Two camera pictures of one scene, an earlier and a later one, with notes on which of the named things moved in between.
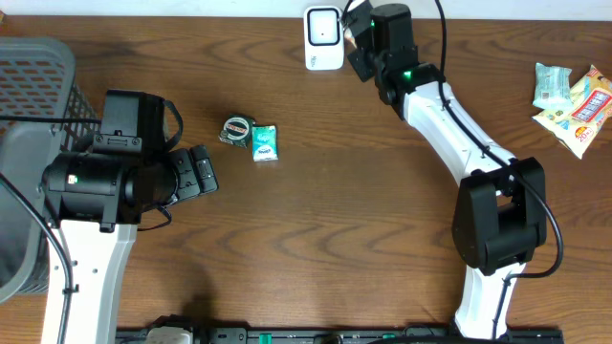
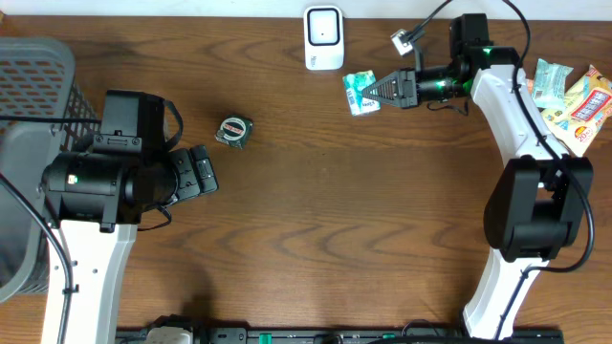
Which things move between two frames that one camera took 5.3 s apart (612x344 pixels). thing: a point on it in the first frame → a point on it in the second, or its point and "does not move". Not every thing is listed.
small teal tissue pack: x=265 y=144 → x=354 y=83
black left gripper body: x=192 y=172 does not move
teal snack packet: x=552 y=87 does not move
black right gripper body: x=363 y=58 → x=430 y=80
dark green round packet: x=236 y=130 does not move
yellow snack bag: x=591 y=108 does not move
